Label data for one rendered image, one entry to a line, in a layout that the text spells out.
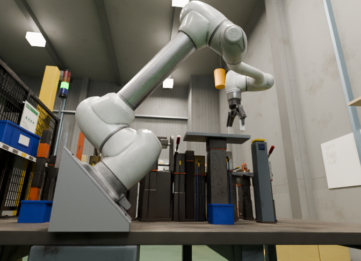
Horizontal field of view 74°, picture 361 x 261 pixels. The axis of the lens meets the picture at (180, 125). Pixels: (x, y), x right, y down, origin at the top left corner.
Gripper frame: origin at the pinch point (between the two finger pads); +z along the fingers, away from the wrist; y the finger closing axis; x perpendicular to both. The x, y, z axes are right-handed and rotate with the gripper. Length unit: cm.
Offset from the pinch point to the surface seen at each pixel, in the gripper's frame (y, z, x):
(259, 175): -5.5, 25.7, -9.2
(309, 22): 159, -296, -268
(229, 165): 11.2, 18.0, -0.1
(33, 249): -37, 55, 89
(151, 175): 9, 27, 48
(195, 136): -1.2, 5.3, 26.5
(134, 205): 18, 42, 55
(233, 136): -6.5, 5.0, 6.0
